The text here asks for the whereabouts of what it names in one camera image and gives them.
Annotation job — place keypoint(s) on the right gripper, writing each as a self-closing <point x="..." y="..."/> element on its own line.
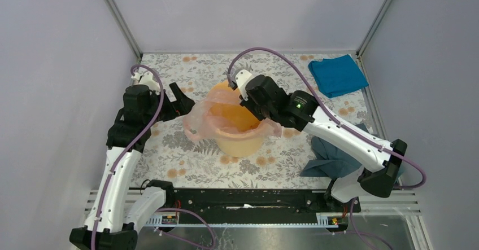
<point x="248" y="104"/>

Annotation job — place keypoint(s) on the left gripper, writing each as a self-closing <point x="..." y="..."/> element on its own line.
<point x="183" y="103"/>

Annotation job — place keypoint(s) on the pink plastic trash bag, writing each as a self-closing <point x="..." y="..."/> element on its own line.
<point x="197" y="128"/>

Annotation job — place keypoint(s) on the yellow trash bin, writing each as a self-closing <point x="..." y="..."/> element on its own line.
<point x="236" y="131"/>

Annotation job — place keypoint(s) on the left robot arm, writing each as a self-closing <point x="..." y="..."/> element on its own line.
<point x="108" y="226"/>

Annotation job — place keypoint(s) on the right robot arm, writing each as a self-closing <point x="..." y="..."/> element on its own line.
<point x="300" y="110"/>

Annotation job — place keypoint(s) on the floral tablecloth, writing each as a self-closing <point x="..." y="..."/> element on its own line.
<point x="170" y="156"/>

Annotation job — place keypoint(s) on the bright blue cloth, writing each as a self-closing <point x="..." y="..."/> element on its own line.
<point x="338" y="76"/>

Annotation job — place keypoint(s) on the grey-blue cloth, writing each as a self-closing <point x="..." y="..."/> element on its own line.
<point x="329" y="161"/>

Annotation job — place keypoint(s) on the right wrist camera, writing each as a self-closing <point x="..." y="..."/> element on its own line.
<point x="239" y="80"/>

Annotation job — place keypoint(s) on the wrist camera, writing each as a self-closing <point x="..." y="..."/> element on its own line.
<point x="239" y="80"/>
<point x="148" y="79"/>

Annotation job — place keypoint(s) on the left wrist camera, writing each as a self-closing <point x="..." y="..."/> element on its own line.
<point x="148" y="79"/>

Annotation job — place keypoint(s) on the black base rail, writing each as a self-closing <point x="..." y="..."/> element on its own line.
<point x="251" y="207"/>

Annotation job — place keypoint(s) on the aluminium frame post left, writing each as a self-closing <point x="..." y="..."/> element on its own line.
<point x="123" y="27"/>

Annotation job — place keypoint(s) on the aluminium frame post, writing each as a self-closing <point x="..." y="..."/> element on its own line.
<point x="374" y="27"/>
<point x="123" y="27"/>

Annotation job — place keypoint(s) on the aluminium frame post right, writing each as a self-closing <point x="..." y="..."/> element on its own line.
<point x="374" y="27"/>

